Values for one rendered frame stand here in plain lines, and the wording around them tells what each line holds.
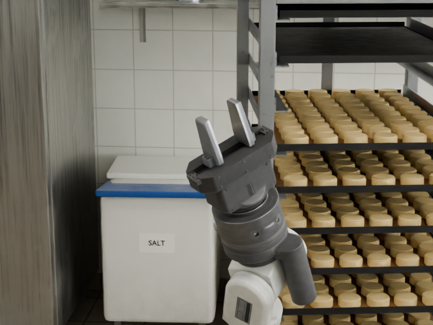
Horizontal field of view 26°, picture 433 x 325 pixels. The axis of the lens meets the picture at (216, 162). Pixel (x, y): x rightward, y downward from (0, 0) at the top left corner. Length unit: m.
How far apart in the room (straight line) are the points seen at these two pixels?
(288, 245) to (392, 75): 3.53
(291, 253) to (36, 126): 2.84
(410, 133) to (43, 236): 2.38
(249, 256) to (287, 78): 3.52
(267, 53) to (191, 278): 2.56
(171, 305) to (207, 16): 1.42
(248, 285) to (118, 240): 3.09
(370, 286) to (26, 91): 2.16
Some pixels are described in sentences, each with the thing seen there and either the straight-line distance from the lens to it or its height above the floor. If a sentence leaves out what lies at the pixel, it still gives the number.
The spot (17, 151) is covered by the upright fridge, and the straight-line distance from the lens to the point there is 4.01.
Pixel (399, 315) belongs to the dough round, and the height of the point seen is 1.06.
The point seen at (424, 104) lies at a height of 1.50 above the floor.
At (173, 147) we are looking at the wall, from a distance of 4.81.
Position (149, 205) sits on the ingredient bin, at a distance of 4.21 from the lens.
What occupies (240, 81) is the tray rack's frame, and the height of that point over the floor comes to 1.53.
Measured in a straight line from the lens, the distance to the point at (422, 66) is 2.39.
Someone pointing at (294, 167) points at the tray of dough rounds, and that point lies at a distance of 2.05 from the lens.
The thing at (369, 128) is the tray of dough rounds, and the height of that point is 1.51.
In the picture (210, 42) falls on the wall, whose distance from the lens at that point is 4.69.
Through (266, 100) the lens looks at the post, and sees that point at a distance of 1.86.
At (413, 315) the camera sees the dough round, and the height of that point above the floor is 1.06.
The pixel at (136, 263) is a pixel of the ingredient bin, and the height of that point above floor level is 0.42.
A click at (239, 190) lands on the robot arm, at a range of 1.15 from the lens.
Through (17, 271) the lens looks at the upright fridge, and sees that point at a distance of 4.18.
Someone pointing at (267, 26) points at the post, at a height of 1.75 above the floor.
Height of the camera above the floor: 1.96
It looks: 15 degrees down
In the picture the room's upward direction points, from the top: straight up
